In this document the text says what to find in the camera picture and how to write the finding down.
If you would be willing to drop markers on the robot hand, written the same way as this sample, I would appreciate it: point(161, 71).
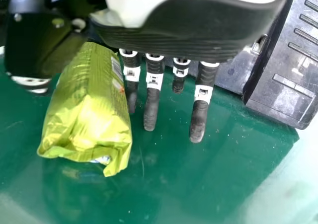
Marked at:
point(188, 22)

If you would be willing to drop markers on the yellow-green biscuit packet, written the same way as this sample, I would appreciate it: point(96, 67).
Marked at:
point(87, 109)

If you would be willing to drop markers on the black oven with glass door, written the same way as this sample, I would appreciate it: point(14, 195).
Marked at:
point(278, 67)

